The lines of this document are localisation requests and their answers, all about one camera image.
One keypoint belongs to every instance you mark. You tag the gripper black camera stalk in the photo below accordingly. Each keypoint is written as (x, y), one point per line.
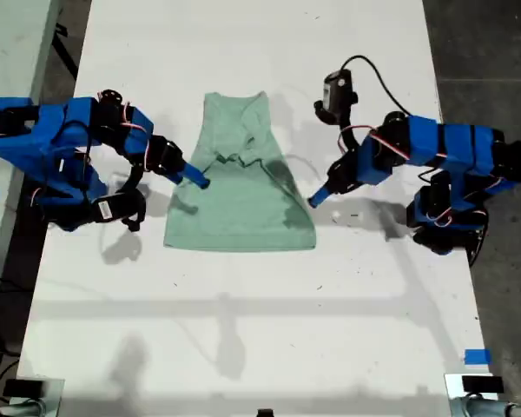
(134, 178)
(345, 126)

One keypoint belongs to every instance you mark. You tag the shiny metal clamp plate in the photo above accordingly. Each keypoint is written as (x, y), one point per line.
(453, 386)
(52, 397)

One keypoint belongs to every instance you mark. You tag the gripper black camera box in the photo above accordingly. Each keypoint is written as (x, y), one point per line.
(338, 91)
(113, 208)

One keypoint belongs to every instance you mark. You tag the pale green T-shirt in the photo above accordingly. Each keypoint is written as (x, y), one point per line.
(239, 208)

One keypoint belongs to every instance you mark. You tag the small black box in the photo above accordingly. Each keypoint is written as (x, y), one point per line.
(482, 384)
(22, 387)
(265, 412)

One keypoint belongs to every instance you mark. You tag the pale side table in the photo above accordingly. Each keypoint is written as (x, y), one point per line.
(8, 43)

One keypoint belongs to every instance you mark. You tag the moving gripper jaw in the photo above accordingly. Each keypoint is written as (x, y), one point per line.
(326, 197)
(184, 180)

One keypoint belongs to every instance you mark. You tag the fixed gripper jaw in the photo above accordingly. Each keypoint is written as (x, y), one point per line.
(195, 174)
(319, 195)

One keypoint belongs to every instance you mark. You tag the square blue tape piece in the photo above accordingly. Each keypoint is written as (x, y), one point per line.
(477, 357)

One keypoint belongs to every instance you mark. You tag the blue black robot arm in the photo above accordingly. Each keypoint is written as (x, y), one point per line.
(456, 143)
(48, 126)

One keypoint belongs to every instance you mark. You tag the black metal table leg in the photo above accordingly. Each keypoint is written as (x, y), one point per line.
(67, 52)

